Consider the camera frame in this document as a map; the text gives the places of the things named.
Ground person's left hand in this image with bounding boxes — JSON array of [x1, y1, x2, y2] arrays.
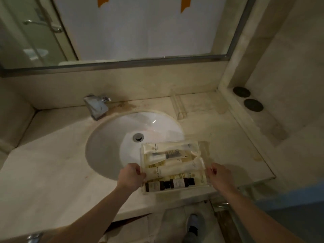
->
[[117, 163, 147, 193]]

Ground person's right hand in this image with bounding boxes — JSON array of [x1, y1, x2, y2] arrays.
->
[[206, 162, 237, 195]]

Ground yellow amenity packets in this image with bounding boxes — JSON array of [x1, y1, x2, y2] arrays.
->
[[146, 160, 167, 169]]

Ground small black-capped bottle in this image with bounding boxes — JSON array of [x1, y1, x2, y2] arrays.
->
[[145, 181, 174, 192], [170, 177, 195, 189]]

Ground clear acrylic tray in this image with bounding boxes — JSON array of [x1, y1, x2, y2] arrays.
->
[[139, 140, 216, 194]]

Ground clear razor packet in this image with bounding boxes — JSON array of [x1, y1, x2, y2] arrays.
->
[[144, 150, 193, 162]]

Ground person's right forearm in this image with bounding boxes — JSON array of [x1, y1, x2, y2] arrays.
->
[[220, 187, 307, 243]]

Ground person's left forearm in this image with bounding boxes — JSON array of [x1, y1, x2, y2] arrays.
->
[[47, 186, 133, 243]]

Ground person's right shoe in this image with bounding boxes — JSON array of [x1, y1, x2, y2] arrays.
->
[[183, 213, 204, 243]]

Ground white sink basin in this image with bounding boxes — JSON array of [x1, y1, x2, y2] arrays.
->
[[85, 111, 185, 181]]

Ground black round coaster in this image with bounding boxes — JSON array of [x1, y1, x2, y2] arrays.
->
[[244, 99, 264, 112], [233, 86, 251, 98]]

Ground chrome faucet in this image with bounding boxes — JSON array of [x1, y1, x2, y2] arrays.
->
[[83, 93, 112, 121]]

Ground clear acrylic organizer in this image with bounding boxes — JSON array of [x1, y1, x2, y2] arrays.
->
[[169, 88, 228, 120]]

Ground white paper sheet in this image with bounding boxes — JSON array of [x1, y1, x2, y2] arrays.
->
[[52, 0, 227, 61]]

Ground chrome towel bar bracket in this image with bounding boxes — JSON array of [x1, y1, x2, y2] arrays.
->
[[215, 201, 232, 212], [26, 233, 44, 243]]

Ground metal-framed wall mirror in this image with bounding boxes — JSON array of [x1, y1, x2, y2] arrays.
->
[[0, 0, 258, 78]]

